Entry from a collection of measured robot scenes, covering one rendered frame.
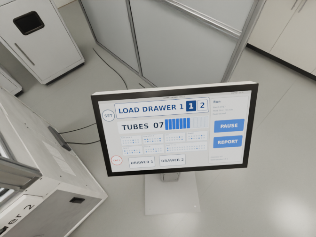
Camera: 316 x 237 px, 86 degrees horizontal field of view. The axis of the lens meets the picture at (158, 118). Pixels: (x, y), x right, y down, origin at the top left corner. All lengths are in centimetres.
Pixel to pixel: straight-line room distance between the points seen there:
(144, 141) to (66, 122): 161
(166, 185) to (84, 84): 158
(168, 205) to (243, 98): 118
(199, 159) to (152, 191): 99
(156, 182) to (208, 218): 51
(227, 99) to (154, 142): 28
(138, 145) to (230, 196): 123
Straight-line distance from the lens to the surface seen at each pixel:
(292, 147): 209
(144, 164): 64
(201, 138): 60
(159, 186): 158
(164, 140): 58
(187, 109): 55
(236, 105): 59
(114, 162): 65
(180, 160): 63
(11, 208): 89
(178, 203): 158
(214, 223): 165
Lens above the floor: 161
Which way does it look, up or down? 61 degrees down
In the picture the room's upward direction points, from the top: 5 degrees counter-clockwise
